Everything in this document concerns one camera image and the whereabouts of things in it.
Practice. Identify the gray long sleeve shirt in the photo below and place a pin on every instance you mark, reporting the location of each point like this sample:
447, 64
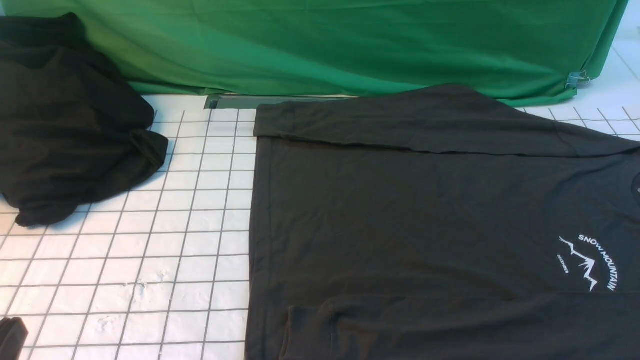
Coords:
440, 224

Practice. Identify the gray metal bar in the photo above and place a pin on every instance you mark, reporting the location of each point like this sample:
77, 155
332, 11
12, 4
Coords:
252, 102

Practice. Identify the green backdrop cloth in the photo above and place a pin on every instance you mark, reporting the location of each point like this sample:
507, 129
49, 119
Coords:
521, 52

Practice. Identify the black crumpled garment pile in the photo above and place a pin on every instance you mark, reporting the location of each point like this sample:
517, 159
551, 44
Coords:
73, 131

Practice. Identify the metal binder clip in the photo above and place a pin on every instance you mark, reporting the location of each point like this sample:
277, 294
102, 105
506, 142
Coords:
577, 79

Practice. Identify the dark cloth at corner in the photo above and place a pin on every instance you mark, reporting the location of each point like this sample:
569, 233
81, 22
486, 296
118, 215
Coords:
13, 334

